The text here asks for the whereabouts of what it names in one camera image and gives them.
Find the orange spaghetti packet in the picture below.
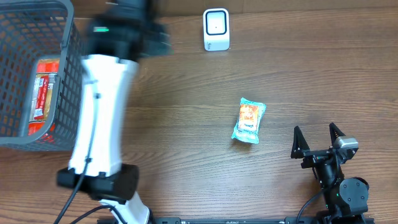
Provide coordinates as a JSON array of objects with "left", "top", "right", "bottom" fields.
[{"left": 28, "top": 58, "right": 60, "bottom": 135}]

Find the small orange snack box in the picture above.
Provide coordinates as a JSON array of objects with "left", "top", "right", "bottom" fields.
[{"left": 238, "top": 104, "right": 259, "bottom": 131}]

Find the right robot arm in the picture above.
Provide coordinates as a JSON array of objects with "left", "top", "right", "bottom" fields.
[{"left": 290, "top": 123, "right": 374, "bottom": 223}]

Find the white barcode scanner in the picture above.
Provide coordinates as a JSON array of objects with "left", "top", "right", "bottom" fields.
[{"left": 203, "top": 8, "right": 230, "bottom": 52}]

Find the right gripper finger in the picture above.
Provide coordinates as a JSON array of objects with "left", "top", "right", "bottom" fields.
[
  {"left": 329, "top": 123, "right": 345, "bottom": 144},
  {"left": 290, "top": 126, "right": 310, "bottom": 159}
]

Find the grey plastic mesh basket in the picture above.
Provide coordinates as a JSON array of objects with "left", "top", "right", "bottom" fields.
[{"left": 1, "top": 1, "right": 85, "bottom": 151}]

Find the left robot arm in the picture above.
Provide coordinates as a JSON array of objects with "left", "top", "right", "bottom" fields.
[{"left": 57, "top": 0, "right": 171, "bottom": 224}]

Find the teal wet wipes pack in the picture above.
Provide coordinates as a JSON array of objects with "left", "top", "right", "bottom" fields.
[{"left": 231, "top": 98, "right": 266, "bottom": 144}]

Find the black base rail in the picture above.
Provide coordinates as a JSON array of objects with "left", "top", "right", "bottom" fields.
[{"left": 155, "top": 217, "right": 375, "bottom": 224}]

